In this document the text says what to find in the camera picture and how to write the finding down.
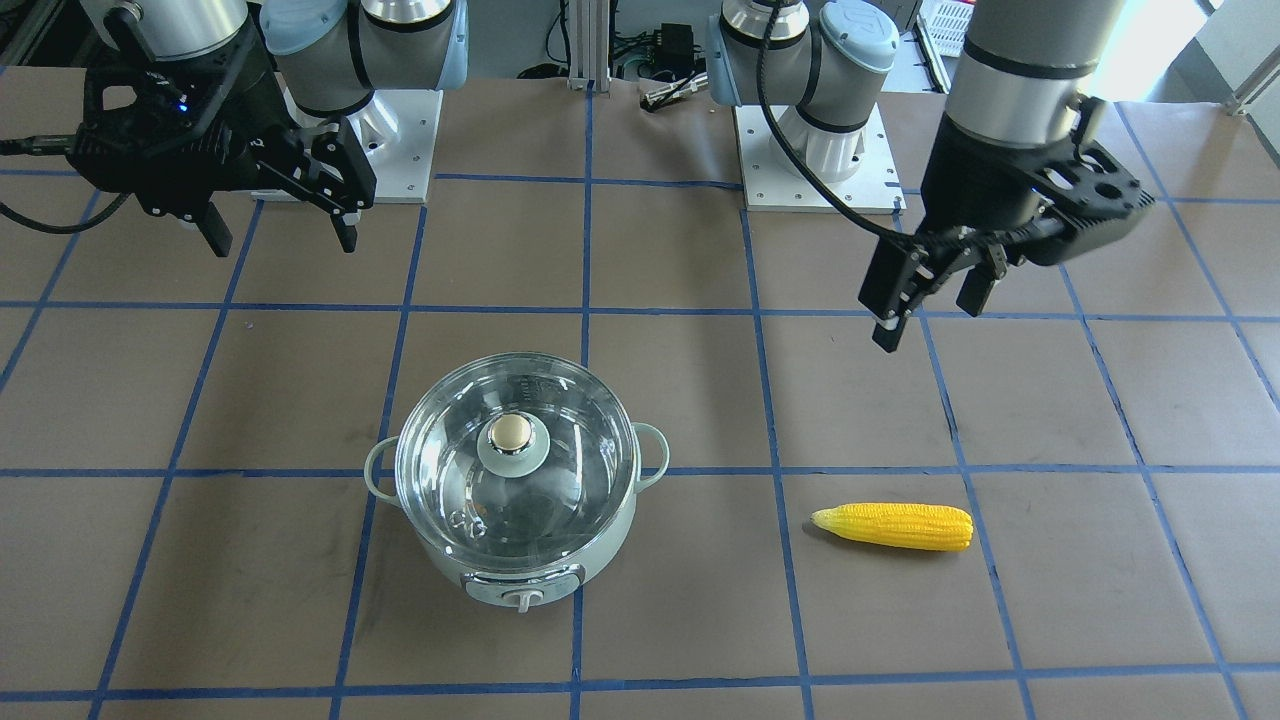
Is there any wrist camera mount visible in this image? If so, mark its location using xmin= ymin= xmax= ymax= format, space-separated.
xmin=67 ymin=61 xmax=198 ymax=193
xmin=1012 ymin=140 xmax=1156 ymax=266

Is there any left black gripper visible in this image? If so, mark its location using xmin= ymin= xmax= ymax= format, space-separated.
xmin=858 ymin=126 xmax=1041 ymax=354

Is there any yellow corn cob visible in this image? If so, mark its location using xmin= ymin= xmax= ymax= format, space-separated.
xmin=810 ymin=502 xmax=975 ymax=552

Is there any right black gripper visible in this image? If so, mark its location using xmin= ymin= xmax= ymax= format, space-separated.
xmin=131 ymin=40 xmax=376 ymax=258

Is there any pale green cooking pot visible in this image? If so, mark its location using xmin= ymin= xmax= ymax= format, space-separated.
xmin=364 ymin=352 xmax=671 ymax=612

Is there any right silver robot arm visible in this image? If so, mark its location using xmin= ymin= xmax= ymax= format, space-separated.
xmin=67 ymin=1 xmax=468 ymax=258

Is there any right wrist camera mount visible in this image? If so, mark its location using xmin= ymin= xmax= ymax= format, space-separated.
xmin=67 ymin=61 xmax=198 ymax=193

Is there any white plastic basket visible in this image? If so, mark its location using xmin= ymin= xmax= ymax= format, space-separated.
xmin=919 ymin=1 xmax=977 ymax=58

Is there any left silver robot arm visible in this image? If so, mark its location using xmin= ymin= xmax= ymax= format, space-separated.
xmin=705 ymin=1 xmax=1155 ymax=352

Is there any glass pot lid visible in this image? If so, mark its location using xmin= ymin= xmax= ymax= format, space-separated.
xmin=394 ymin=352 xmax=643 ymax=573

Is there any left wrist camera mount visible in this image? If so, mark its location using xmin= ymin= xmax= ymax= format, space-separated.
xmin=1012 ymin=140 xmax=1156 ymax=266

